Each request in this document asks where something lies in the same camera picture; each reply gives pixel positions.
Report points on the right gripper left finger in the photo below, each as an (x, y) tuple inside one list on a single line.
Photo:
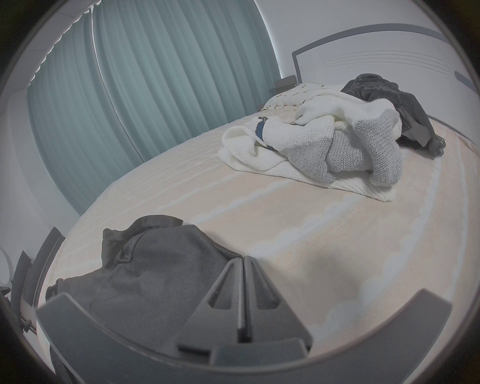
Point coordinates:
[(221, 322)]

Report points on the white printed pillow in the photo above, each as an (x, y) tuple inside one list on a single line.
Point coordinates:
[(285, 98)]

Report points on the blue-green curtain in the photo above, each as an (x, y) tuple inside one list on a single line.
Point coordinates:
[(180, 67), (67, 112)]

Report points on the grey bedside table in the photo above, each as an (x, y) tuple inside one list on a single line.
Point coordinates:
[(285, 83)]

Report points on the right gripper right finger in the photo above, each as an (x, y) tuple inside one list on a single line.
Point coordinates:
[(270, 322)]

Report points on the black lace garment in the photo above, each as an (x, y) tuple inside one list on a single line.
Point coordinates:
[(408, 108)]

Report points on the white grey knit sweater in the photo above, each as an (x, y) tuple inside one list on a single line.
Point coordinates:
[(337, 150)]

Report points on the black T-shirt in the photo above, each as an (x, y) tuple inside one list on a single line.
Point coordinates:
[(150, 270)]

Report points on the bed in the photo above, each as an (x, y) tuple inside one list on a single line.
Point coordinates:
[(300, 243)]

